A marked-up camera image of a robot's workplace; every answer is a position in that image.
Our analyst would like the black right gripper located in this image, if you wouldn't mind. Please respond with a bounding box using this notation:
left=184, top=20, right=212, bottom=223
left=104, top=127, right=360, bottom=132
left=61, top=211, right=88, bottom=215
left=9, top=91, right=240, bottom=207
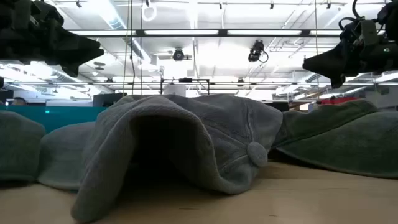
left=302, top=18, right=398, bottom=90

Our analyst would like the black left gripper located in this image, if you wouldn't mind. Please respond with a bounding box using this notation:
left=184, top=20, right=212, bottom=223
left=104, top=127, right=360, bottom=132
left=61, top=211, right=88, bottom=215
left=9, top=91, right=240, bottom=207
left=0, top=0, right=105, bottom=78

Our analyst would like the grey hat with button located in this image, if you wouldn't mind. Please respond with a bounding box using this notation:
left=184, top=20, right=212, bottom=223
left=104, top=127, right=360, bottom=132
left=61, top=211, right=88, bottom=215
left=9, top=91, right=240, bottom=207
left=70, top=93, right=283, bottom=223

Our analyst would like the pale grey hat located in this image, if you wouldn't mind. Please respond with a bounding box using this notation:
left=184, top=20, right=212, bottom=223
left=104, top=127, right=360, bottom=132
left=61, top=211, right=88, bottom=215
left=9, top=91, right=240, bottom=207
left=37, top=121, right=96, bottom=190

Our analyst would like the red box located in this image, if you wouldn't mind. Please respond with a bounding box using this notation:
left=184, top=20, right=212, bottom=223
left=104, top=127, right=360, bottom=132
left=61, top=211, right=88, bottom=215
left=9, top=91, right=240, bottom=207
left=320, top=96, right=359, bottom=105

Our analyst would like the black monitor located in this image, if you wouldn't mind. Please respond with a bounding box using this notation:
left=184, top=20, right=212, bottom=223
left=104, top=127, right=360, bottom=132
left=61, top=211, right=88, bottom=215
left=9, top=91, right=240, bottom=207
left=92, top=92, right=127, bottom=108

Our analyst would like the round black ceiling fixture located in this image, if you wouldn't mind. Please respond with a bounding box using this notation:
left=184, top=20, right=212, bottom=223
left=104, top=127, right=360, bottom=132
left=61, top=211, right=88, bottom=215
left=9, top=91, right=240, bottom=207
left=172, top=48, right=185, bottom=62

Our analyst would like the thin hanging cable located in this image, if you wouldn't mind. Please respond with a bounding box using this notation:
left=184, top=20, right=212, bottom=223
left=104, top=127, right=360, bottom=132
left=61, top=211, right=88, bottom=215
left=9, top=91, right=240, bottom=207
left=313, top=0, right=320, bottom=100
left=123, top=0, right=136, bottom=96

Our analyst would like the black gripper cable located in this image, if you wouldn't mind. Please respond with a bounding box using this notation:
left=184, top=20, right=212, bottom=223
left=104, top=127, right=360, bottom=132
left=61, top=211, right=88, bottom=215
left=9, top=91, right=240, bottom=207
left=338, top=0, right=366, bottom=32

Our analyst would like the teal partition wall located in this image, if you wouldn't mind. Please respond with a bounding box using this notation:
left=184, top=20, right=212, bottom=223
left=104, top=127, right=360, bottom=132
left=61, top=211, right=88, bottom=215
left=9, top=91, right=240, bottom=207
left=0, top=105, right=108, bottom=134

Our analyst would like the black overhead camera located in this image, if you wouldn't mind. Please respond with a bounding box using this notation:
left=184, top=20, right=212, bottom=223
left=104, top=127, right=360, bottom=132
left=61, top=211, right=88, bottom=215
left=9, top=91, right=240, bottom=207
left=248, top=39, right=269, bottom=63

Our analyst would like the white ring lamp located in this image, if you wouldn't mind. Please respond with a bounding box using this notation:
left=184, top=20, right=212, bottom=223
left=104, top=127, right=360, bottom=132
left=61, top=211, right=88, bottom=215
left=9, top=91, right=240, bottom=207
left=142, top=3, right=157, bottom=22

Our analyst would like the black metal stand frame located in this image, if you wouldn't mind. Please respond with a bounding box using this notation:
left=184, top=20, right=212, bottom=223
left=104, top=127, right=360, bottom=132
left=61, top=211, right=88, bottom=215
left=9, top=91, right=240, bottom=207
left=160, top=77, right=211, bottom=95

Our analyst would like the black overhead frame beam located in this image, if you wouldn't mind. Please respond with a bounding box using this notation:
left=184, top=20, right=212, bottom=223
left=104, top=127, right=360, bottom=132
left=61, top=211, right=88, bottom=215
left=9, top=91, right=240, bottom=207
left=67, top=29, right=386, bottom=39

